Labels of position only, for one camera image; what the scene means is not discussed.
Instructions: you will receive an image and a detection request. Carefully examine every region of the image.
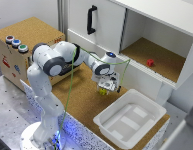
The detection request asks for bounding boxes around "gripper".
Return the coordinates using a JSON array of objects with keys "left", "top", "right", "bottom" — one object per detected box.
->
[{"left": 97, "top": 75, "right": 120, "bottom": 92}]

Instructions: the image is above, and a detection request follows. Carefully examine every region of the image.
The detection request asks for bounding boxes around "white plastic box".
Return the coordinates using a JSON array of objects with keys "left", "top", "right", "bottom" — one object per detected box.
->
[{"left": 92, "top": 88, "right": 168, "bottom": 150}]

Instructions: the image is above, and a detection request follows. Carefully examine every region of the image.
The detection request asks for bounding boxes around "blue button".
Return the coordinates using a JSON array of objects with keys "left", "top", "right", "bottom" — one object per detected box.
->
[{"left": 11, "top": 38, "right": 22, "bottom": 50}]

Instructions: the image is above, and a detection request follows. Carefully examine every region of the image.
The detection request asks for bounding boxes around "white cabinet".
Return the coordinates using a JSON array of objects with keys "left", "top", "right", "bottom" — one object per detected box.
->
[{"left": 66, "top": 0, "right": 193, "bottom": 108}]

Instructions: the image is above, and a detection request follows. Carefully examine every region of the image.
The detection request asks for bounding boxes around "black door handle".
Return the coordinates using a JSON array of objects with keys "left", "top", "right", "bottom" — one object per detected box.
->
[{"left": 86, "top": 4, "right": 98, "bottom": 36}]

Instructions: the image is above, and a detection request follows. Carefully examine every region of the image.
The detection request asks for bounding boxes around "wooden drawer box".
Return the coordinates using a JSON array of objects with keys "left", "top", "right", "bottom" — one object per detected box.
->
[{"left": 0, "top": 16, "right": 73, "bottom": 92}]

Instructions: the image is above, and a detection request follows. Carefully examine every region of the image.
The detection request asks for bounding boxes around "white sliding door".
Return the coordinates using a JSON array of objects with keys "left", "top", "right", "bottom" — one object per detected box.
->
[{"left": 67, "top": 0, "right": 127, "bottom": 55}]

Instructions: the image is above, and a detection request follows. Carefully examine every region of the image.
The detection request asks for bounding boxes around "pink block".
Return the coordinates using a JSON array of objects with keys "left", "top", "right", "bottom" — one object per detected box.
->
[{"left": 146, "top": 58, "right": 155, "bottom": 68}]

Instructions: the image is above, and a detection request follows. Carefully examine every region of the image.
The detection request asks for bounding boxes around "green button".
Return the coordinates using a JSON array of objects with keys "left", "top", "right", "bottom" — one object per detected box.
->
[{"left": 17, "top": 43, "right": 30, "bottom": 54}]

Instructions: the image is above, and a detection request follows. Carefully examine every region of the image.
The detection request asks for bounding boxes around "green cable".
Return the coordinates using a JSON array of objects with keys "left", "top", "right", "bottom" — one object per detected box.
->
[{"left": 52, "top": 46, "right": 132, "bottom": 150}]

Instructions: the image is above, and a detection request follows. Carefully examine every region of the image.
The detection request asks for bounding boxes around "red button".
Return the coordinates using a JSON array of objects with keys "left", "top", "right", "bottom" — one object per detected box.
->
[{"left": 5, "top": 34, "right": 15, "bottom": 45}]

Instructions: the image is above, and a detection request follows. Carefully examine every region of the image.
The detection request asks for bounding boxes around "yellow block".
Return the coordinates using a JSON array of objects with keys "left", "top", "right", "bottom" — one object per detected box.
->
[{"left": 98, "top": 87, "right": 108, "bottom": 96}]

